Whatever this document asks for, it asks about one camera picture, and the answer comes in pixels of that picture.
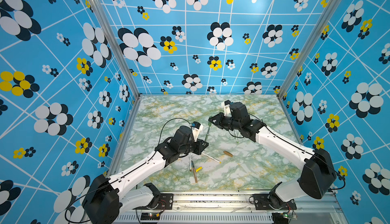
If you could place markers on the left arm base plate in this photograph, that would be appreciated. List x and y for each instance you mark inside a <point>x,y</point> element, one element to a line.
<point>162,201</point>

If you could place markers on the tan brown pen cap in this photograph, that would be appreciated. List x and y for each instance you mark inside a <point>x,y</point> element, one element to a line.
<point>228,153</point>

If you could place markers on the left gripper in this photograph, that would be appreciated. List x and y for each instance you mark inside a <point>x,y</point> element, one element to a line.
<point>199,145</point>

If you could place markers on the right circuit board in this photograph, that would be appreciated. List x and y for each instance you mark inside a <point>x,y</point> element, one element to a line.
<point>283,217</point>

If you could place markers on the brown fountain pen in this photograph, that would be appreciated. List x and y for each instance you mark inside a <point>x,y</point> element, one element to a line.
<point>194,172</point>

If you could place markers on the left circuit board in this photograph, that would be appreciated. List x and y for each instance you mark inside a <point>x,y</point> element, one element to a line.
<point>150,216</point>

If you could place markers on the white pen yellow tip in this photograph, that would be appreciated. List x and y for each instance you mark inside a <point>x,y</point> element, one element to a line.
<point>212,158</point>

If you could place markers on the corner aluminium post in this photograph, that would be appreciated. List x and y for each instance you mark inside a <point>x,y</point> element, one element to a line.
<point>104,23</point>
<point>309,44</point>

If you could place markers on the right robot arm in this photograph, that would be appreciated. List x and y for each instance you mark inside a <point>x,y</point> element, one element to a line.
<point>317,170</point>

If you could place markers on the aluminium front rail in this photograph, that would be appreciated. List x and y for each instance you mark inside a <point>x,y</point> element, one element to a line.
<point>235,207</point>

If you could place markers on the left corner aluminium post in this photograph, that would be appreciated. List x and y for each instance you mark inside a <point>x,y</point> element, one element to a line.
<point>104,23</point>

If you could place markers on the circuit board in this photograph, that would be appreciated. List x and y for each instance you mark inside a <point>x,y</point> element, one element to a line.
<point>283,217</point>
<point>150,216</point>

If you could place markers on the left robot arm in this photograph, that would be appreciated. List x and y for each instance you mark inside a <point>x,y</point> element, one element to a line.
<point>108,197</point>

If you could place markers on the dark green fountain pen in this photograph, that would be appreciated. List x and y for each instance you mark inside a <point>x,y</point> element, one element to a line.
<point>207,134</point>

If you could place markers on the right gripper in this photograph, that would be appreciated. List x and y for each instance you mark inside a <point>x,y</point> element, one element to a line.
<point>220,117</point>

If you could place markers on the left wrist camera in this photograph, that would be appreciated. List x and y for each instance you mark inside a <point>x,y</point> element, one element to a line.
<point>196,129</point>

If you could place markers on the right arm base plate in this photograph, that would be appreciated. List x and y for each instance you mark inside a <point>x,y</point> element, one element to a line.
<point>265,201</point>

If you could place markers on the right corner aluminium post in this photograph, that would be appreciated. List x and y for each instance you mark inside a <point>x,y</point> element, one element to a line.
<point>309,44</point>

